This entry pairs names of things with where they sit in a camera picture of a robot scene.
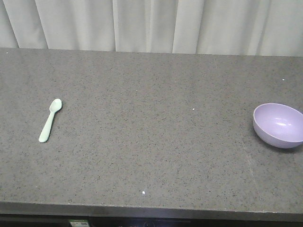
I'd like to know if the mint green plastic spoon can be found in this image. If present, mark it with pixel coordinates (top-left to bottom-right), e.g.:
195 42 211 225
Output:
38 98 62 143

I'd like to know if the lavender plastic bowl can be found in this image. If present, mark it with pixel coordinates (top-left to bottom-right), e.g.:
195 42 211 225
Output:
253 103 303 148

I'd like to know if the white curtain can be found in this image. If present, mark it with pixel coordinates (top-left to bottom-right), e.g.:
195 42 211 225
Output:
0 0 303 56

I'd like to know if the green energy label sticker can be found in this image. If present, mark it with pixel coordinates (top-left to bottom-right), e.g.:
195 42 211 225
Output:
69 219 90 227

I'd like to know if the black drawer sterilizer cabinet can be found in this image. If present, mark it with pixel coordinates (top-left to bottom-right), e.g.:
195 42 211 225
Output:
89 217 303 227

